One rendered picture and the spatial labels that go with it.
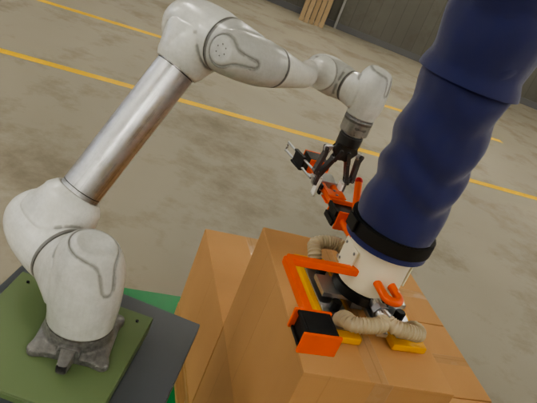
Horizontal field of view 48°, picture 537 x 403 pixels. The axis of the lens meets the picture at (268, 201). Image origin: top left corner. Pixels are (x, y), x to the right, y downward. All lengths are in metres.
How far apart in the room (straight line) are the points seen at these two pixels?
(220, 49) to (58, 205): 0.50
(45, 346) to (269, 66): 0.79
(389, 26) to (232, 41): 11.25
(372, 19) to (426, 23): 1.03
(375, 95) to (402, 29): 10.75
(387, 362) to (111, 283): 0.69
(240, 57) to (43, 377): 0.80
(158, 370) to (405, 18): 11.37
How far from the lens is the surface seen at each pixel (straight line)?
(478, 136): 1.41
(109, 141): 1.45
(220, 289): 2.21
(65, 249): 1.33
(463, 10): 1.37
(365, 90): 1.79
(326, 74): 1.83
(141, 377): 1.50
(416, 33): 12.56
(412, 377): 1.55
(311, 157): 2.06
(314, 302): 1.57
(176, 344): 1.61
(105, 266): 1.32
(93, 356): 1.44
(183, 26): 1.45
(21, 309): 1.57
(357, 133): 1.83
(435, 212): 1.45
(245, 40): 1.33
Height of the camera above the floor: 1.80
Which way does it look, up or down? 25 degrees down
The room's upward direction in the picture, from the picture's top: 22 degrees clockwise
